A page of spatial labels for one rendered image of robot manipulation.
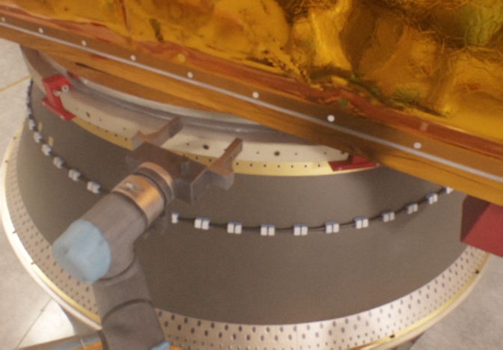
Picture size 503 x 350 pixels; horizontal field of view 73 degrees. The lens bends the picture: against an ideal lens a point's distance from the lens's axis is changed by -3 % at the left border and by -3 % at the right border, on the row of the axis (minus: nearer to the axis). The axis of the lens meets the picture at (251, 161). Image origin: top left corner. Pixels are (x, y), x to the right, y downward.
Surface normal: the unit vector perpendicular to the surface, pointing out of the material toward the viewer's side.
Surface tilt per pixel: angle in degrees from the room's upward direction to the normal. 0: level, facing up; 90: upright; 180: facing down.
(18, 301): 0
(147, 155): 0
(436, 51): 91
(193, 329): 43
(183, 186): 90
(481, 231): 90
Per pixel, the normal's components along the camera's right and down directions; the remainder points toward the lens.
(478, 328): 0.05, -0.75
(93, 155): -0.44, 0.13
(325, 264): 0.18, 0.23
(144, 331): 0.44, -0.80
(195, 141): -0.19, 0.64
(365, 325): 0.22, -0.11
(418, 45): -0.46, 0.58
